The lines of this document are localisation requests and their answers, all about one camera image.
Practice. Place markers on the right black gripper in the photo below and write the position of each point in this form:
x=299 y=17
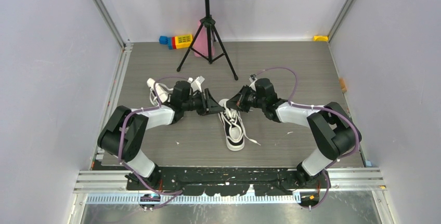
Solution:
x=234 y=103

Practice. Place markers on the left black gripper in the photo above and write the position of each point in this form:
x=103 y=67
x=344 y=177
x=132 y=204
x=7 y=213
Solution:
x=210 y=106

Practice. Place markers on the black white sneaker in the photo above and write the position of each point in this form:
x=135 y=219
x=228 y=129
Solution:
x=234 y=130

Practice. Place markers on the white sole sneaker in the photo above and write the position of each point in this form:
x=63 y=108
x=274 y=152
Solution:
x=159 y=93

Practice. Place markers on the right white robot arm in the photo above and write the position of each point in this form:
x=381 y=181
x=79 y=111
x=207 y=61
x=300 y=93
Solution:
x=333 y=130

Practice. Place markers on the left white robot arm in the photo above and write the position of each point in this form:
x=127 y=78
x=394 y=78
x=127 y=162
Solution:
x=123 y=134

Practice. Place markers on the pink foam block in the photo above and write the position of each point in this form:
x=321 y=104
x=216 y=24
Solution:
x=201 y=44

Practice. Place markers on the colourful toy block phone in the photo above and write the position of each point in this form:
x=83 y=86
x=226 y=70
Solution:
x=176 y=42

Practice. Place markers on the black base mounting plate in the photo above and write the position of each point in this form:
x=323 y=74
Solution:
x=227 y=181

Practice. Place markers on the yellow corner piece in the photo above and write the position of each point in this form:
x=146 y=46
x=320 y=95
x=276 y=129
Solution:
x=320 y=38

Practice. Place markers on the small wooden block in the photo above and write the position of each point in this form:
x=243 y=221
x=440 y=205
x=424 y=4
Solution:
x=342 y=85

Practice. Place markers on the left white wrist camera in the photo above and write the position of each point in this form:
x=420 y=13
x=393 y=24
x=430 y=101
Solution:
x=196 y=83

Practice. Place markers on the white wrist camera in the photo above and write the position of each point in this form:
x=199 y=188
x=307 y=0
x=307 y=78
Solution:
x=253 y=79
x=196 y=83

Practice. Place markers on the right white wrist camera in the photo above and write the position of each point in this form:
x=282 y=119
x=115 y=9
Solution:
x=253 y=79

